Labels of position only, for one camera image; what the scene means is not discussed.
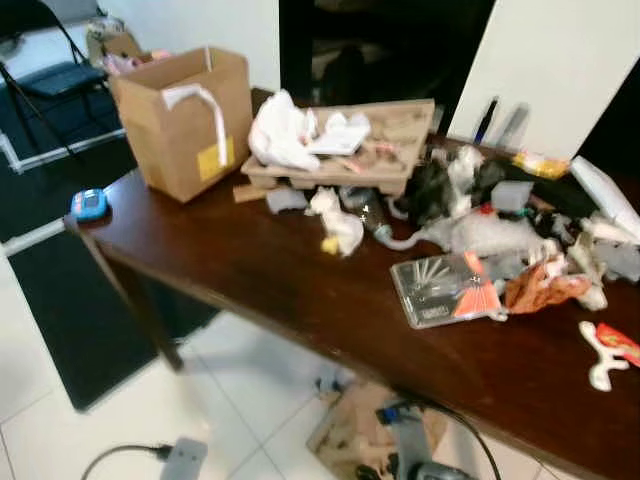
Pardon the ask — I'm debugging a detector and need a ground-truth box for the clear plastic package orange card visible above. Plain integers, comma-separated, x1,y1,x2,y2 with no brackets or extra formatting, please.
389,251,507,330

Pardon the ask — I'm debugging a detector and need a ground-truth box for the red snack packet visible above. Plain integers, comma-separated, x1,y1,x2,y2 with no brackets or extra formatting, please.
596,322,640,368

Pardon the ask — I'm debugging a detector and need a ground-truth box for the orange crumpled wrapper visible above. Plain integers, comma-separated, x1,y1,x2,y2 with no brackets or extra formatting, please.
502,260,593,316

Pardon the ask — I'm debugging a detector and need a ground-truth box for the yellow packet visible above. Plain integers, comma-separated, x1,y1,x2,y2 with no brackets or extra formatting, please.
514,150,572,182

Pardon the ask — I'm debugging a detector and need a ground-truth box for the white bone-shaped toy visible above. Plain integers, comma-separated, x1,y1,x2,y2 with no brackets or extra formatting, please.
579,321,631,393

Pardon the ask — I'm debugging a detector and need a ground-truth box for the grey marker pen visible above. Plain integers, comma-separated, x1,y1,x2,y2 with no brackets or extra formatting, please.
496,103,530,152

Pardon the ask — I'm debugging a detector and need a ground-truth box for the white board panel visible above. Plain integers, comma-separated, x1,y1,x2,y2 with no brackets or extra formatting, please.
446,0,640,162

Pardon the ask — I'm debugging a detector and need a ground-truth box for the dark marker pen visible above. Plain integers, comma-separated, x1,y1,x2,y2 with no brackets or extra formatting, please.
474,96,499,145

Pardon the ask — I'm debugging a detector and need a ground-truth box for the black and white plush toy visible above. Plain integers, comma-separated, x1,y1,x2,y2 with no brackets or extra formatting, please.
399,146,507,227

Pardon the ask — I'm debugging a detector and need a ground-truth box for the brown pulp packing tray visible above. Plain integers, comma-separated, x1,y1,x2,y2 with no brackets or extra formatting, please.
241,98,438,198

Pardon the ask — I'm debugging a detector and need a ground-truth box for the white cat figurine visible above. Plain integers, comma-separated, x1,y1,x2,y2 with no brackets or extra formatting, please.
304,186,367,259

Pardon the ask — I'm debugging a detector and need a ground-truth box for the white paper sheet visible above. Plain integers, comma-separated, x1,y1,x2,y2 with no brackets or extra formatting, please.
305,112,372,158

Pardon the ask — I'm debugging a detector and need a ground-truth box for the dark brown wooden table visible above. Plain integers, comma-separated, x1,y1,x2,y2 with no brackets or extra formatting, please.
65,88,640,480

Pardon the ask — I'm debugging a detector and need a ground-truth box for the brown cardboard piece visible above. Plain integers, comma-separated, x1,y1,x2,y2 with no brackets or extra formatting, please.
304,379,452,480

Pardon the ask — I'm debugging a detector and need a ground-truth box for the small grey block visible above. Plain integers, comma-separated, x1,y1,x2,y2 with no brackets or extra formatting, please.
264,187,310,214

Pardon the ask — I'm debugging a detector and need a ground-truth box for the white crumpled plastic bag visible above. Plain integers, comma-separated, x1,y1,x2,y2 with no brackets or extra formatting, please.
247,89,322,174

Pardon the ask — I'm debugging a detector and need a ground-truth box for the small cardboard scrap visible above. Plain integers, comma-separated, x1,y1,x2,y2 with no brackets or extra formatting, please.
232,183,270,204

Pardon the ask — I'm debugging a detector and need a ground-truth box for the small brown cardboard box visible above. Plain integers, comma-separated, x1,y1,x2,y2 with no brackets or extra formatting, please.
110,46,254,205

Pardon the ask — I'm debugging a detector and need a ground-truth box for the small blue device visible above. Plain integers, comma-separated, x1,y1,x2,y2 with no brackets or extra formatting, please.
70,188,110,222

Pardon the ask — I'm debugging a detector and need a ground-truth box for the open cardboard box with clutter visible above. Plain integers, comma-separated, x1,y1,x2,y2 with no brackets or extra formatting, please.
84,14,148,73

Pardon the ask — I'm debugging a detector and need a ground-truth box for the black floor mat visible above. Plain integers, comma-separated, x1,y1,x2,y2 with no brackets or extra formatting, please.
7,228,218,413

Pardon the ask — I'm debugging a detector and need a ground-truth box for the black folding chair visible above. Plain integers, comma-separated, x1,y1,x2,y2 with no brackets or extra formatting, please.
0,0,117,163

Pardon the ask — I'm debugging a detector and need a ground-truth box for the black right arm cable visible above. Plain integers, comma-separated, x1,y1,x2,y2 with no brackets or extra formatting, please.
398,398,502,480

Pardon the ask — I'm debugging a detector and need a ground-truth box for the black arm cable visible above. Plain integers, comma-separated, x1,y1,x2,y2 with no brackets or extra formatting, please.
398,398,502,480
81,443,173,480

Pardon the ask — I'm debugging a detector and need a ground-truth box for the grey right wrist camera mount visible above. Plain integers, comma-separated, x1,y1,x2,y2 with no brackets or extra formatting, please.
377,400,433,469

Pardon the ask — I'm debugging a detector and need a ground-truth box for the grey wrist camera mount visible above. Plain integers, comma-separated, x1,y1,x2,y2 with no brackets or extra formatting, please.
159,436,209,480
377,400,433,469

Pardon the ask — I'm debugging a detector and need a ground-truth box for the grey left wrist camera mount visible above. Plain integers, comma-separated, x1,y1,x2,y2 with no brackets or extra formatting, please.
159,436,209,480

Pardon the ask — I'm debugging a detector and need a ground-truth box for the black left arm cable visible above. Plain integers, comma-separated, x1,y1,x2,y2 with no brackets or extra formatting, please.
81,443,173,480

